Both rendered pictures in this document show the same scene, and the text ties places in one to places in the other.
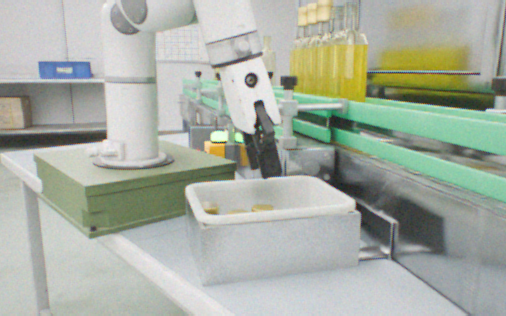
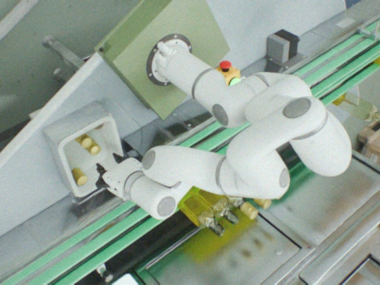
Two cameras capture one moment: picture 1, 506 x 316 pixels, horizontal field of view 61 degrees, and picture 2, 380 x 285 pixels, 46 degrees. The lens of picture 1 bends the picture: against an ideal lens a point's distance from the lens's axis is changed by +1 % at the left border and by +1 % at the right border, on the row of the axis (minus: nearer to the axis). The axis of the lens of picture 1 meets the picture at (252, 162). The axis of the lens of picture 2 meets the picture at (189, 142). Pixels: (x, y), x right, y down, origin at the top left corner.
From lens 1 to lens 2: 1.03 m
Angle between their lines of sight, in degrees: 45
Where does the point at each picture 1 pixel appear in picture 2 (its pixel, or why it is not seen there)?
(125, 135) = (168, 72)
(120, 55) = (204, 97)
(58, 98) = not seen: outside the picture
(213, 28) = (134, 189)
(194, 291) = (38, 125)
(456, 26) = (177, 271)
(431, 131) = (91, 243)
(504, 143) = (56, 268)
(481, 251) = (34, 239)
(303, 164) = not seen: hidden behind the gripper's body
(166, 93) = not seen: outside the picture
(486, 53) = (147, 275)
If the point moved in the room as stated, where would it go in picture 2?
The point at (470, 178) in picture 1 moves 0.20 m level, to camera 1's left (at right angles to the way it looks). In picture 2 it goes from (61, 248) to (60, 194)
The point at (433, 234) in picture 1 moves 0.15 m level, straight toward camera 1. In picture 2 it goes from (56, 222) to (7, 225)
